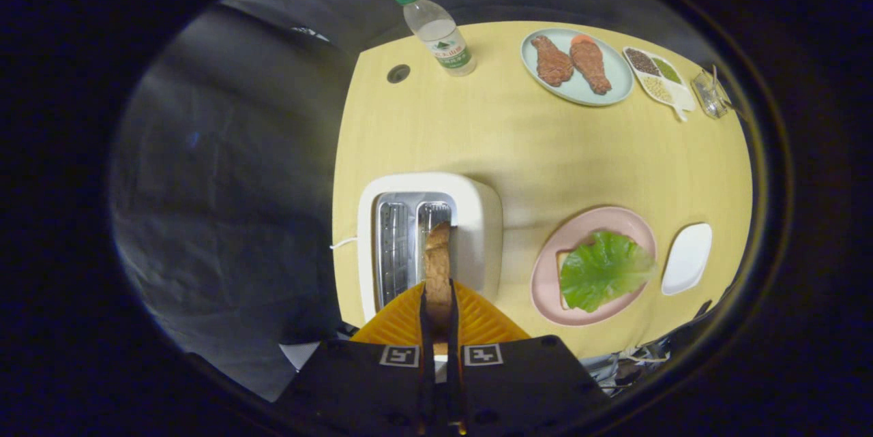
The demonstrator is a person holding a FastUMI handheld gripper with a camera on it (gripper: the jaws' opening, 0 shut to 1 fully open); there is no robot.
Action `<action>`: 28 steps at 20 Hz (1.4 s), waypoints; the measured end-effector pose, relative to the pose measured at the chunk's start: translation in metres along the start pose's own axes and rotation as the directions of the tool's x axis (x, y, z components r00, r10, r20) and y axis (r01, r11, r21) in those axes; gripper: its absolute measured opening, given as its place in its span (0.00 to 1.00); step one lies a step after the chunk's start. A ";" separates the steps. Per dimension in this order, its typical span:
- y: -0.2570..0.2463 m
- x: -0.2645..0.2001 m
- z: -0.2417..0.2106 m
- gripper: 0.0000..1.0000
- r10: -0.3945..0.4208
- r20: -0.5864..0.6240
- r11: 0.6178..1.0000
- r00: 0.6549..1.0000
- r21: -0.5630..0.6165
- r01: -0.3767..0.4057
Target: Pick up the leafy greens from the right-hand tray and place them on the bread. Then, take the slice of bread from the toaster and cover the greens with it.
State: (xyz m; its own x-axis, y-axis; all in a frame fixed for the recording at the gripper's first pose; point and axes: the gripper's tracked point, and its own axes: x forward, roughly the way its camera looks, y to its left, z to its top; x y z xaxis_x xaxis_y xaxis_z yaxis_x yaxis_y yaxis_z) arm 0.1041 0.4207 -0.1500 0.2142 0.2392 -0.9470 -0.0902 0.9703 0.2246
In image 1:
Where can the clear glass utensil holder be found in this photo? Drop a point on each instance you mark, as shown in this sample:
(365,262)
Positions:
(709,93)

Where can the pale green plate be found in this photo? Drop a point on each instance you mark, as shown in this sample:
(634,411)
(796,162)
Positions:
(617,76)

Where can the white square plate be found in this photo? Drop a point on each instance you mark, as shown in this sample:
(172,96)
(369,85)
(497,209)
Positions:
(687,258)

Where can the brown meat piece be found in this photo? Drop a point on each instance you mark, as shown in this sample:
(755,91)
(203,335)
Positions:
(590,67)
(552,62)

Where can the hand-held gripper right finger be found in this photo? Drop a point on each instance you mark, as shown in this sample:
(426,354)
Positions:
(518,382)

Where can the pink round plate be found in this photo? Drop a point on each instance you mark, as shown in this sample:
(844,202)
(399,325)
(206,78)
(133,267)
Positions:
(552,246)

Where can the white divided grain dish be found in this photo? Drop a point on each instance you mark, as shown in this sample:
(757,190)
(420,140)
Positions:
(658,79)

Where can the brown bread slice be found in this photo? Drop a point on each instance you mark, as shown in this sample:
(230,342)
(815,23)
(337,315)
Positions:
(438,266)

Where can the green lettuce leaf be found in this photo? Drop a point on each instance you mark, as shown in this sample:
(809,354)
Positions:
(603,270)

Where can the black backdrop cloth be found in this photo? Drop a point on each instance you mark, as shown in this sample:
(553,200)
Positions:
(204,185)

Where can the clear plastic water bottle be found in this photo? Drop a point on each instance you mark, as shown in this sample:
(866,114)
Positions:
(440,35)

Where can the orange food slice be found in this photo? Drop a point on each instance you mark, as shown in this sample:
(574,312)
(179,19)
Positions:
(582,38)

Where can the white toaster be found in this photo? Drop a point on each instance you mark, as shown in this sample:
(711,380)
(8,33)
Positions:
(477,219)

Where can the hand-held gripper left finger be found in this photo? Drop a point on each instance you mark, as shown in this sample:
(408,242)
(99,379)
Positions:
(368,382)

